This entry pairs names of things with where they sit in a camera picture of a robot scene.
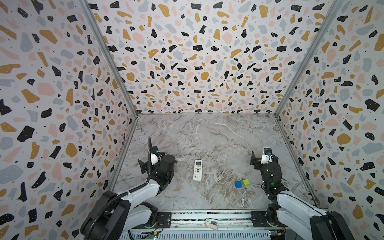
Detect white remote control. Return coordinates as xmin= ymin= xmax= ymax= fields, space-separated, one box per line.
xmin=193 ymin=160 xmax=203 ymax=181

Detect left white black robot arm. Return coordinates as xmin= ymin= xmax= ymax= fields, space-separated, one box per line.
xmin=81 ymin=152 xmax=178 ymax=240

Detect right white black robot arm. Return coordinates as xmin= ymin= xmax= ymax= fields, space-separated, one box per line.
xmin=250 ymin=148 xmax=354 ymax=240

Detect green cube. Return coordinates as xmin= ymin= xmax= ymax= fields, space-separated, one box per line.
xmin=242 ymin=179 xmax=250 ymax=186

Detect blue cube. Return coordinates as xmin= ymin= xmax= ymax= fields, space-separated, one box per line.
xmin=235 ymin=181 xmax=243 ymax=189

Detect pink white tag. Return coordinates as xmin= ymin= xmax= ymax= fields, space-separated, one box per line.
xmin=205 ymin=218 xmax=219 ymax=231

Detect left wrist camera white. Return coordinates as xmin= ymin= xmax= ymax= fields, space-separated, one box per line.
xmin=151 ymin=146 xmax=160 ymax=166

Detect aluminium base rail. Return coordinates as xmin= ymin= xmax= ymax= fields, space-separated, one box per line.
xmin=83 ymin=209 xmax=340 ymax=240

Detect black corrugated cable conduit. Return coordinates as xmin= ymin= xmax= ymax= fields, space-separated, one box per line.
xmin=83 ymin=137 xmax=154 ymax=240

